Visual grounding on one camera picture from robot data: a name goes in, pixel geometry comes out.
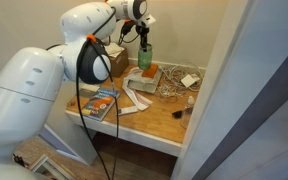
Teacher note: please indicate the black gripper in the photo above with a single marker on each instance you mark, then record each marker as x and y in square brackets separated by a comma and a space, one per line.
[143, 32]

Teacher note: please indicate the green glass jar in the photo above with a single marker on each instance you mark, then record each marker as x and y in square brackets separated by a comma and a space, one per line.
[145, 57]

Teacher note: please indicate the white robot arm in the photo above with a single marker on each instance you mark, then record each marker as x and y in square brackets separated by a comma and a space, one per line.
[30, 81]

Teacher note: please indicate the black sunglasses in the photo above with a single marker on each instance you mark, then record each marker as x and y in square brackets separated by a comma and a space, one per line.
[179, 114]

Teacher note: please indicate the brown cardboard box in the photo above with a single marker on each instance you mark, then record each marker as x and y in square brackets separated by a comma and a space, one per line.
[118, 57]

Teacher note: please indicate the orange case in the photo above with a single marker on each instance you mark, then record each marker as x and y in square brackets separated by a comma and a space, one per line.
[150, 73]

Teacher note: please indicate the white grey flat box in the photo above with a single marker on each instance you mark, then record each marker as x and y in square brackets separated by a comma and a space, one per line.
[138, 82]

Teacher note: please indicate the white power adapter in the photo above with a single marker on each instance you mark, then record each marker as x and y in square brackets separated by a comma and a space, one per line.
[189, 80]

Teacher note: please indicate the white red striped cloth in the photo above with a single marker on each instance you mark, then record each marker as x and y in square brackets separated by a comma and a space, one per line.
[141, 102]

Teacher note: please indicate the white remote control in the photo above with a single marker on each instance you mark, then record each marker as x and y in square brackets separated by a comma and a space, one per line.
[127, 110]

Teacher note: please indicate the blue orange paperback book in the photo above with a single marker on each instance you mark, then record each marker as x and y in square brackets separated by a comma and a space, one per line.
[100, 103]

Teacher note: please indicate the grey white booklet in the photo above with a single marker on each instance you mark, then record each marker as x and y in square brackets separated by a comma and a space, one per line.
[88, 91]

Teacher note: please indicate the clear plastic bottle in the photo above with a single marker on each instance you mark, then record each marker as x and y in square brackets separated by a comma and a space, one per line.
[186, 118]

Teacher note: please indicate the white picture frame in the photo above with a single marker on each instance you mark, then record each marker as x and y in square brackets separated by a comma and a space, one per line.
[46, 166]

